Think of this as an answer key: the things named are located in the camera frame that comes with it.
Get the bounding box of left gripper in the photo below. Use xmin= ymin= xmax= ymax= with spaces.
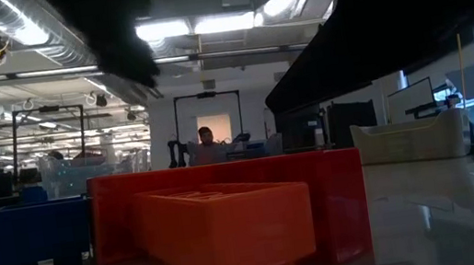
xmin=43 ymin=0 xmax=165 ymax=102

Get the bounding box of long red toy brick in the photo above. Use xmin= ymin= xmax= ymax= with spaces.
xmin=84 ymin=140 xmax=376 ymax=265

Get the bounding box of long orange toy brick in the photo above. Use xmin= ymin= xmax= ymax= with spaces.
xmin=128 ymin=167 xmax=320 ymax=265

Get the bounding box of ceiling light panel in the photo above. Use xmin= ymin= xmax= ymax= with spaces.
xmin=133 ymin=17 xmax=191 ymax=44
xmin=191 ymin=8 xmax=259 ymax=37

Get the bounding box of black cabinet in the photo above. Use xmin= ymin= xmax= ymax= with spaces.
xmin=271 ymin=101 xmax=329 ymax=156
xmin=324 ymin=97 xmax=382 ymax=151

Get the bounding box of computer monitor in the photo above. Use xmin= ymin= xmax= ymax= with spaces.
xmin=384 ymin=75 xmax=439 ymax=125

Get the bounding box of metal ceiling pipe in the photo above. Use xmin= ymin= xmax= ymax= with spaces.
xmin=151 ymin=36 xmax=310 ymax=74

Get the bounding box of person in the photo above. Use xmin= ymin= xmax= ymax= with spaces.
xmin=192 ymin=124 xmax=224 ymax=166

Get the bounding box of white plastic bin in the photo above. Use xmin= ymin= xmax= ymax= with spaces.
xmin=349 ymin=106 xmax=474 ymax=172

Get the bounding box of clear plastic bin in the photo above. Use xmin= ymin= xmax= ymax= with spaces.
xmin=37 ymin=140 xmax=156 ymax=202

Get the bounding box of white angled panel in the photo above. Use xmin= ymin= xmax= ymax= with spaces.
xmin=444 ymin=64 xmax=474 ymax=104

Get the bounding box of round silver air duct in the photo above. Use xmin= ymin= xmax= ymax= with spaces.
xmin=0 ymin=0 xmax=159 ymax=123

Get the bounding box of black gantry frame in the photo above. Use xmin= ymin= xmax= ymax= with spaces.
xmin=170 ymin=86 xmax=248 ymax=151
xmin=5 ymin=100 xmax=94 ymax=183

